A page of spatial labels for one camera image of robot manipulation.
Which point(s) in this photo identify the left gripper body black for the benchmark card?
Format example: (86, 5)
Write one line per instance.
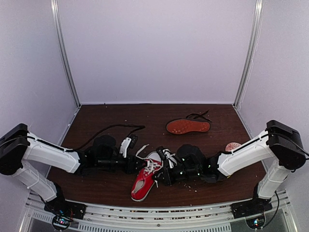
(127, 168)

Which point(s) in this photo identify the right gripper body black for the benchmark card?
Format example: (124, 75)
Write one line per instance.
(170, 180)

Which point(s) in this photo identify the red canvas sneaker white laces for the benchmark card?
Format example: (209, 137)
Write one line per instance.
(144, 180)

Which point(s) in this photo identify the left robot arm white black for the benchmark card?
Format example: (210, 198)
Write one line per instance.
(19, 146)

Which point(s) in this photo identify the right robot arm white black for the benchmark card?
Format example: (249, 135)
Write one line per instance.
(277, 141)

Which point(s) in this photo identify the upturned shoe orange sole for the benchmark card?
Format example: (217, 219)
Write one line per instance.
(194, 122)

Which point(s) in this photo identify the red patterned bowl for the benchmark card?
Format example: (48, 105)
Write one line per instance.
(231, 146)

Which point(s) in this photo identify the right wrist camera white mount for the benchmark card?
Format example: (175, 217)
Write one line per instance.
(168, 159)

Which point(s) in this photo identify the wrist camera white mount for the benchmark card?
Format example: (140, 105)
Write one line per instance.
(168, 159)
(128, 143)

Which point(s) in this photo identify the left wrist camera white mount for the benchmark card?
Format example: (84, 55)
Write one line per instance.
(128, 143)

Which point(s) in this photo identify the front aluminium rail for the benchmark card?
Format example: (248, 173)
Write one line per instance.
(202, 218)

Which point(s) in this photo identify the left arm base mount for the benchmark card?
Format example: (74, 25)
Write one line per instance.
(64, 211)

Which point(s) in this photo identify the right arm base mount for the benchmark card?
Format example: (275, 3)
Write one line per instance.
(253, 210)

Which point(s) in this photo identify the right aluminium frame post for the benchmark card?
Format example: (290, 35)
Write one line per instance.
(257, 19)

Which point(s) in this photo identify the aluminium frame post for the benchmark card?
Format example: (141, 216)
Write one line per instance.
(257, 19)
(63, 52)

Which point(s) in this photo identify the left aluminium frame post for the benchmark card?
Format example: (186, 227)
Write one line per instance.
(63, 52)

